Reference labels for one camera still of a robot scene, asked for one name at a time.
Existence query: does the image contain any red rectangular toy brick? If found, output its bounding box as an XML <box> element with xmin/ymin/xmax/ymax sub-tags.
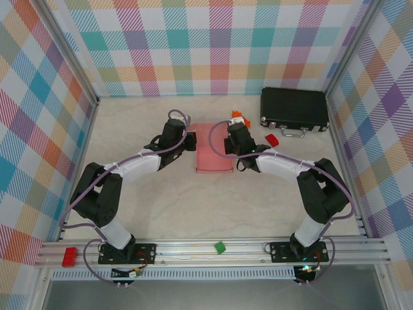
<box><xmin>61</xmin><ymin>247</ymin><xmax>79</xmax><ymax>268</ymax></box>

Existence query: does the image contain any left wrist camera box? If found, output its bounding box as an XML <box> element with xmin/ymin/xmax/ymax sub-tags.
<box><xmin>168</xmin><ymin>109</ymin><xmax>190</xmax><ymax>121</ymax></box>

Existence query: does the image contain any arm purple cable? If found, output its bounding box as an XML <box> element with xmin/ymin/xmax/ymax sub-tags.
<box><xmin>59</xmin><ymin>108</ymin><xmax>191</xmax><ymax>287</ymax></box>
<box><xmin>208</xmin><ymin>119</ymin><xmax>354</xmax><ymax>287</ymax></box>

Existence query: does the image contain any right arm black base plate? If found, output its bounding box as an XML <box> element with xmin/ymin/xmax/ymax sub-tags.
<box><xmin>269</xmin><ymin>240</ymin><xmax>330</xmax><ymax>264</ymax></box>

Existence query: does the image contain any orange toy chassis brick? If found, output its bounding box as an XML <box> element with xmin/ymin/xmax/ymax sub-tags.
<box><xmin>230</xmin><ymin>110</ymin><xmax>252</xmax><ymax>127</ymax></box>

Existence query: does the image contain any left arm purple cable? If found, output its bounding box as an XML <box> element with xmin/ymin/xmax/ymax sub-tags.
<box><xmin>59</xmin><ymin>108</ymin><xmax>191</xmax><ymax>287</ymax></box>

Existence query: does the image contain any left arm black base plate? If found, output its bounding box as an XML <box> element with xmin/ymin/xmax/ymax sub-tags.
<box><xmin>97</xmin><ymin>242</ymin><xmax>157</xmax><ymax>265</ymax></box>

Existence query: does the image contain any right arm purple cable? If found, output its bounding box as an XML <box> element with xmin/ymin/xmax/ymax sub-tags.
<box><xmin>208</xmin><ymin>119</ymin><xmax>354</xmax><ymax>287</ymax></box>

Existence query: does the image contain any wide aluminium base rail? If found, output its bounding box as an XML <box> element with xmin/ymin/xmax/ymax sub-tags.
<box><xmin>34</xmin><ymin>237</ymin><xmax>393</xmax><ymax>269</ymax></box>

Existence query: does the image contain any grey sheet metal panel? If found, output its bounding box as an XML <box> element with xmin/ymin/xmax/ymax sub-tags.
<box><xmin>41</xmin><ymin>279</ymin><xmax>388</xmax><ymax>310</ymax></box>

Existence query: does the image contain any aluminium frame post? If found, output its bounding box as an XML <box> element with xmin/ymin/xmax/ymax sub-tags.
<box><xmin>37</xmin><ymin>0</ymin><xmax>101</xmax><ymax>106</ymax></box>
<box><xmin>323</xmin><ymin>0</ymin><xmax>383</xmax><ymax>98</ymax></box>

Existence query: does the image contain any pink paper box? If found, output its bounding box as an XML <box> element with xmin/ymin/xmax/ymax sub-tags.
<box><xmin>188</xmin><ymin>121</ymin><xmax>234</xmax><ymax>174</ymax></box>

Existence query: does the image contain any aluminium frame side rail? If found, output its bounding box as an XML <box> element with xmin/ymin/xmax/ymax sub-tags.
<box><xmin>325</xmin><ymin>93</ymin><xmax>372</xmax><ymax>240</ymax></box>
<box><xmin>56</xmin><ymin>96</ymin><xmax>101</xmax><ymax>242</ymax></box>

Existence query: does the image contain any black ribbed carry case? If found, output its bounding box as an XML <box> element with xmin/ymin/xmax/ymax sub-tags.
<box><xmin>260</xmin><ymin>87</ymin><xmax>330</xmax><ymax>138</ymax></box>

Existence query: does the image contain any white slotted cable duct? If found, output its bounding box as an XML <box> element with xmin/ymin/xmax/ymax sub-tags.
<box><xmin>51</xmin><ymin>266</ymin><xmax>296</xmax><ymax>281</ymax></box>

